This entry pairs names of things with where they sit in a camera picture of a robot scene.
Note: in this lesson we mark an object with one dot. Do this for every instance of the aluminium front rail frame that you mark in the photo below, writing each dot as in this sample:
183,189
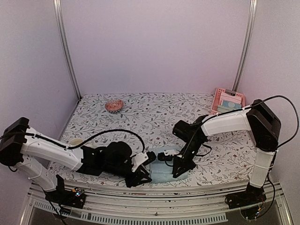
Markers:
197,205

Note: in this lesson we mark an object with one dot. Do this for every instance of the green panda towel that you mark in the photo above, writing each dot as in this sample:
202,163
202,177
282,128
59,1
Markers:
224,109

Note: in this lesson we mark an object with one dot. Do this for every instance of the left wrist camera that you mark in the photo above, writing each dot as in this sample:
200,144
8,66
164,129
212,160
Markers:
143,158

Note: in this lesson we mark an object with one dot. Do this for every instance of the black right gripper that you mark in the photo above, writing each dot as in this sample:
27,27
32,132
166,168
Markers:
179,162

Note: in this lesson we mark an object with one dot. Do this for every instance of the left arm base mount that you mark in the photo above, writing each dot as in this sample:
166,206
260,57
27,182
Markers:
73,198

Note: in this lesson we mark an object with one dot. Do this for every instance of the cream ceramic mug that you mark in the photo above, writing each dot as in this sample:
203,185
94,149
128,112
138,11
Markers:
75,141

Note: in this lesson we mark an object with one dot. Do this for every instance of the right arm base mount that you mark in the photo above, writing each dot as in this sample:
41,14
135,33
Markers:
252,195

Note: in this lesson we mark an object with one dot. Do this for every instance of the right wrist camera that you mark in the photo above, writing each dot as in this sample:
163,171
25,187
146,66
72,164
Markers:
166,156

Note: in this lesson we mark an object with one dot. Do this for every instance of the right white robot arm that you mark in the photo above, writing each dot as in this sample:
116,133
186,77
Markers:
257,118

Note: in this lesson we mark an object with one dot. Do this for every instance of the pink rolled towel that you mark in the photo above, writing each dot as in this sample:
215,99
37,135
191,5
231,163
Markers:
227,97

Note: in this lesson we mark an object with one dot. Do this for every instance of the aluminium corner post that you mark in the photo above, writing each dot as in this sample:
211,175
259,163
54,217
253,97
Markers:
66,51
246,44

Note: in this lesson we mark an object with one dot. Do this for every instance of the light blue towel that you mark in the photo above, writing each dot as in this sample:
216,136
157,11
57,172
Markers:
159,171

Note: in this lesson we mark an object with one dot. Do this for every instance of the right aluminium corner post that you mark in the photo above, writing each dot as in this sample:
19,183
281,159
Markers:
246,44

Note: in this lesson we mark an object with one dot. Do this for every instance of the left aluminium corner post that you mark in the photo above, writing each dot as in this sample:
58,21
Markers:
66,51

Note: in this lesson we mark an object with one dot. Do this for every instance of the pink plastic basket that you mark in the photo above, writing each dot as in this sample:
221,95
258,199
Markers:
216,100

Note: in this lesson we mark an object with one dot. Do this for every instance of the blue rolled towel in basket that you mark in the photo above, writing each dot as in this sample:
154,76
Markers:
232,105

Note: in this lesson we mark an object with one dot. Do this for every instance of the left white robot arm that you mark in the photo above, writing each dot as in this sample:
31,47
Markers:
20,143

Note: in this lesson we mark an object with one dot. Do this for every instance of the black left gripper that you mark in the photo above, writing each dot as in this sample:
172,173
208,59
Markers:
138,176

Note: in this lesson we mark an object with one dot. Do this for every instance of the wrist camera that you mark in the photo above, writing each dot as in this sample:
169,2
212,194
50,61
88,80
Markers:
166,156
143,158

